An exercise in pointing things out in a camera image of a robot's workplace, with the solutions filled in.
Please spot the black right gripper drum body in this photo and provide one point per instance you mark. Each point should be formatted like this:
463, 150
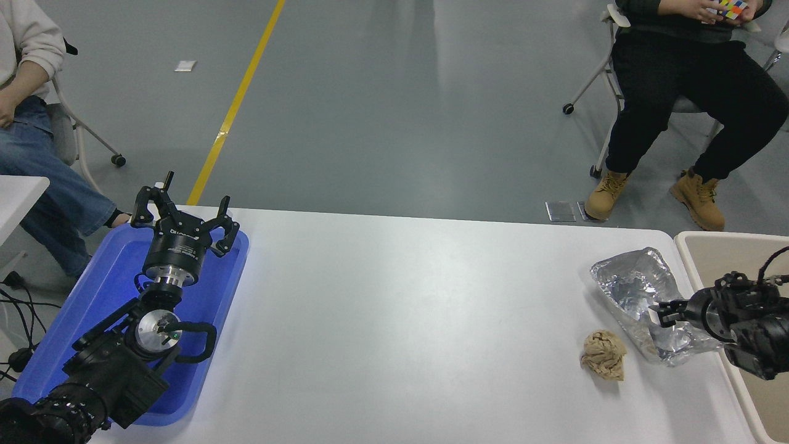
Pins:
703, 311

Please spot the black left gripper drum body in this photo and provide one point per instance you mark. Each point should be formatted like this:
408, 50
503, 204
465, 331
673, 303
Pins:
177, 250

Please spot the silver foil plate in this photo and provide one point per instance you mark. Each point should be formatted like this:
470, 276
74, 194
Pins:
632, 283

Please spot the colourful puzzle cube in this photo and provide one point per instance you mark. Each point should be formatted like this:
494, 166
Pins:
728, 8

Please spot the person's left forearm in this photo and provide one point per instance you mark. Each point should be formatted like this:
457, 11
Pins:
21, 83

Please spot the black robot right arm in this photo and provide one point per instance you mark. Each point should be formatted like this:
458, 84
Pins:
761, 339

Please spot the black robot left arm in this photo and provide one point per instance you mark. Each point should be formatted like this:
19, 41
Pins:
111, 376

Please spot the silver floor plate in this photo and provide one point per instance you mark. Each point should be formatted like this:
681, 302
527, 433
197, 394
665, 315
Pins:
582, 209
560, 211

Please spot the person's left hand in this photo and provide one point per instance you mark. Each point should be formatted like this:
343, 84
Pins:
753, 9
7, 112

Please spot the person's right hand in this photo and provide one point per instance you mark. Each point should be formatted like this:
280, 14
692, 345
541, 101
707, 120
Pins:
696, 9

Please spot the large pale bin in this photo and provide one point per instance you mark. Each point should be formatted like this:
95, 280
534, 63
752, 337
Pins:
709, 259

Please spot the blue plastic tray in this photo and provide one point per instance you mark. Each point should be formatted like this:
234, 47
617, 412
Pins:
111, 277

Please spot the crumpled tan paper ball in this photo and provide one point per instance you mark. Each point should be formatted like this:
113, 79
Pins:
604, 356

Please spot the person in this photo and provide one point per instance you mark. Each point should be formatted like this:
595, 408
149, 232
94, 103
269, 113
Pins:
37, 172
678, 68

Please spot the small white side table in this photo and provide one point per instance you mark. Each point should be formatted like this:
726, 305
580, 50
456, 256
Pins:
18, 191

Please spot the black power plug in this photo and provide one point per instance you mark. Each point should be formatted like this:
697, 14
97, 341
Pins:
12, 280

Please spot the black power adapter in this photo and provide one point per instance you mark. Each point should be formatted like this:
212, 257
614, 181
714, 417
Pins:
20, 359

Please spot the white frame wheeled chair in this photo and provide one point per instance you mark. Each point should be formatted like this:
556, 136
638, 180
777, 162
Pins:
618, 17
61, 132

